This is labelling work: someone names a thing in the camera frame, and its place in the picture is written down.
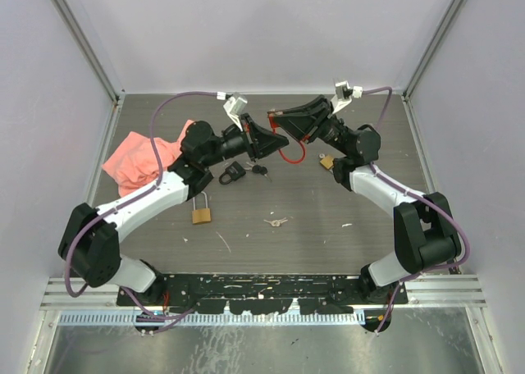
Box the pink cloth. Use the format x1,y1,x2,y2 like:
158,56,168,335
102,120,194,198

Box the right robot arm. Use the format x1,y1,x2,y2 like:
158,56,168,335
267,96,464,303

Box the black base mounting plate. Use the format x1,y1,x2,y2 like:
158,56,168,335
135,273,408,315

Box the large brass padlock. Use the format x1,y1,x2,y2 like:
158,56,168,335
192,191,212,225

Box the small brass padlock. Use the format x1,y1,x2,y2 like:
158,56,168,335
319,153,334,171

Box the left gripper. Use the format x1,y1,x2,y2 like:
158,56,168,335
200,111,286,167

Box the black-headed key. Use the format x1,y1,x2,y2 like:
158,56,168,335
251,164,272,181

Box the slotted cable duct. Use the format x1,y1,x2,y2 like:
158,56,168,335
57,310,365,326

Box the black padlock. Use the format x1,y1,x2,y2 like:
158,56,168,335
218,162,246,185

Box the aluminium frame rail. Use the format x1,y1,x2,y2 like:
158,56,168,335
40,273,487,309

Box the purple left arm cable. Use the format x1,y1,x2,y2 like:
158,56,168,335
65,90,226,342

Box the red cable seal lock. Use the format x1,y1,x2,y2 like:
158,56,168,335
266,111,305,164

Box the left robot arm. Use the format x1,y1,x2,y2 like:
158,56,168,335
58,114,289,305

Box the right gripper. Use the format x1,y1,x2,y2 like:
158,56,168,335
272,95,353,157

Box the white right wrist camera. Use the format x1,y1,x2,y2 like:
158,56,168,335
331,80,363,114

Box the silver brass lock keys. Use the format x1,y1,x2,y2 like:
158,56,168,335
264,218,288,227

